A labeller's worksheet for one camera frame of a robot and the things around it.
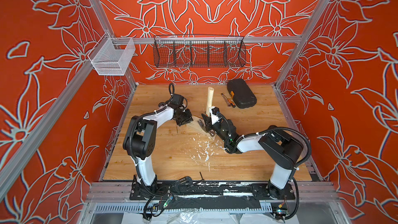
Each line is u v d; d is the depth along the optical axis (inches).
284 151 18.8
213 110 28.8
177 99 30.8
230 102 42.3
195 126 36.4
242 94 42.1
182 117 32.8
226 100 43.4
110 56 36.3
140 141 19.5
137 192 28.6
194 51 39.6
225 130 26.5
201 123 35.4
